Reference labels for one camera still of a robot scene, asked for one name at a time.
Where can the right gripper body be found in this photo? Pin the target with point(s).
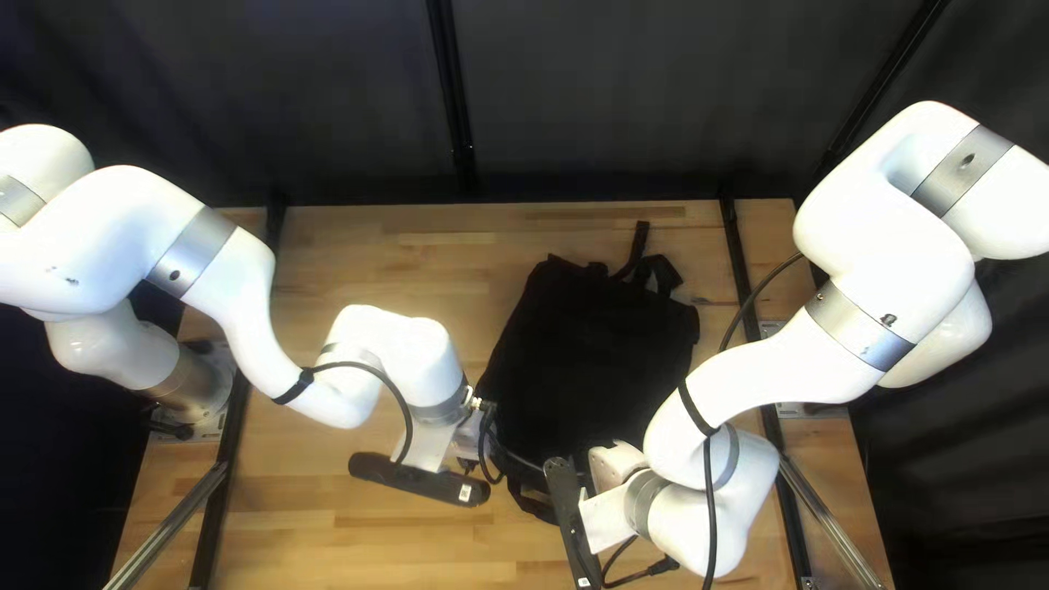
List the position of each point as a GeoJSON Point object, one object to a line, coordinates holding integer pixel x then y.
{"type": "Point", "coordinates": [610, 471]}

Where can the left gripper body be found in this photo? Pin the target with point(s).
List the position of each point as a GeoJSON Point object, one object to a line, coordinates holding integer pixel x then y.
{"type": "Point", "coordinates": [430, 447]}

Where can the black backpack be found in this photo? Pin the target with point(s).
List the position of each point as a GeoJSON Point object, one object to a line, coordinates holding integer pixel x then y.
{"type": "Point", "coordinates": [590, 352]}

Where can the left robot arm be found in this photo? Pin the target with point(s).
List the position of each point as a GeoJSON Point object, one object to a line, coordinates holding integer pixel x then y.
{"type": "Point", "coordinates": [106, 238]}

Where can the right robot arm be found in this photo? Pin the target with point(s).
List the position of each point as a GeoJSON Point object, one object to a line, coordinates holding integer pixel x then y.
{"type": "Point", "coordinates": [885, 246]}

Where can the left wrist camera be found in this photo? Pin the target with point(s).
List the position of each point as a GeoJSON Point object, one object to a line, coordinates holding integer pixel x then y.
{"type": "Point", "coordinates": [410, 479]}

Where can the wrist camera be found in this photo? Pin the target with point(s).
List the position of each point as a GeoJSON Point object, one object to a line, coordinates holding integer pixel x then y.
{"type": "Point", "coordinates": [565, 508]}
{"type": "Point", "coordinates": [410, 479]}

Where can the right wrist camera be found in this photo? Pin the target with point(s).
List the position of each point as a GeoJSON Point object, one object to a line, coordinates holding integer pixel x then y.
{"type": "Point", "coordinates": [565, 508]}

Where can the black frame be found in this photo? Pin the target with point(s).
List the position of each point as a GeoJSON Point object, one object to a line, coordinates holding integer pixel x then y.
{"type": "Point", "coordinates": [451, 98]}

